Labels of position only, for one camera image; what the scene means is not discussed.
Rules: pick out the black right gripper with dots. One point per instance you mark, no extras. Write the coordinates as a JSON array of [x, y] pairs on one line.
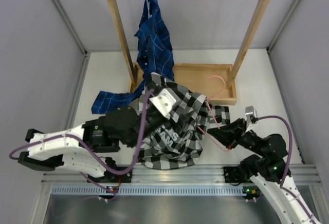
[[227, 134]]

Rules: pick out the pink wire hanger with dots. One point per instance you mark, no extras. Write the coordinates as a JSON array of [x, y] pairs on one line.
[[212, 114]]

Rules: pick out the black white checkered shirt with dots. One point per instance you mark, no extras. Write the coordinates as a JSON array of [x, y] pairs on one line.
[[176, 143]]

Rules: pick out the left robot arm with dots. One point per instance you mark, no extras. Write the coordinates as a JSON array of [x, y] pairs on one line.
[[74, 149]]

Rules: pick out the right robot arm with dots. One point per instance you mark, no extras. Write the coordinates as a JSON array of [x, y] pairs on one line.
[[267, 168]]

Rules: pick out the blue plaid shirt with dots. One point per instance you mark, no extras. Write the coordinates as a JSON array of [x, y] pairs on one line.
[[155, 54]]

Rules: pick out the light blue hanger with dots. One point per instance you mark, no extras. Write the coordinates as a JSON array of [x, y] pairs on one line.
[[148, 8]]

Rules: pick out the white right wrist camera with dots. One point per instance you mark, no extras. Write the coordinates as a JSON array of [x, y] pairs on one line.
[[251, 118]]

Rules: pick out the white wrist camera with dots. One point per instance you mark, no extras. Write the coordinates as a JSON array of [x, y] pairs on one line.
[[251, 118], [164, 102]]

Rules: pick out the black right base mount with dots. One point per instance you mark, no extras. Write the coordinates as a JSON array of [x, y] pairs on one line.
[[235, 175]]

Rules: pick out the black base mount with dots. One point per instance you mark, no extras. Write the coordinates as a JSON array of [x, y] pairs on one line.
[[124, 174], [235, 175]]

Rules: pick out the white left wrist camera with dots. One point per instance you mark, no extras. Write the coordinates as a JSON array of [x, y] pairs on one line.
[[164, 102]]

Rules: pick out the aluminium frame post left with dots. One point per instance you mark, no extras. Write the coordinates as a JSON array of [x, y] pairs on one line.
[[72, 31]]

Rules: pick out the aluminium frame post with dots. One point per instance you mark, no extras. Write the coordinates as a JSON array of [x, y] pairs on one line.
[[72, 31], [283, 23]]

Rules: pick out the aluminium mounting rail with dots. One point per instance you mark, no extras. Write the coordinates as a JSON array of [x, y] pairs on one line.
[[212, 174]]

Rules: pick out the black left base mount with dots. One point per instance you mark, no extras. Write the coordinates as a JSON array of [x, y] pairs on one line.
[[124, 174]]

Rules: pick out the slotted cable duct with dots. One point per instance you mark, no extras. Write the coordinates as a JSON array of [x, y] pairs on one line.
[[155, 190]]

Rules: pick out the aluminium frame post right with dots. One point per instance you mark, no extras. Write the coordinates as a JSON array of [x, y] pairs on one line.
[[283, 23]]

